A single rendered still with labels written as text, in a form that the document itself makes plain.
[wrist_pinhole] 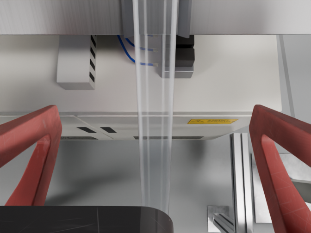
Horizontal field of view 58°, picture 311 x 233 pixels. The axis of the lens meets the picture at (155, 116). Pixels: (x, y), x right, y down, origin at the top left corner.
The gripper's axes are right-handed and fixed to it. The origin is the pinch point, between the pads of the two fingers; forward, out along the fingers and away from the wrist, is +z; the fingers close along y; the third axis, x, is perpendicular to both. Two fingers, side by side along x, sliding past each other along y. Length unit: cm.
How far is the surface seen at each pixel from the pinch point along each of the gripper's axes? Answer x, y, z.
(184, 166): 69, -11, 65
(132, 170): 71, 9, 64
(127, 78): 14.8, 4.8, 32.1
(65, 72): 11.9, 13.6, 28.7
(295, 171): 70, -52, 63
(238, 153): 44, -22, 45
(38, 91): 16.3, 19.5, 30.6
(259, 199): 77, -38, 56
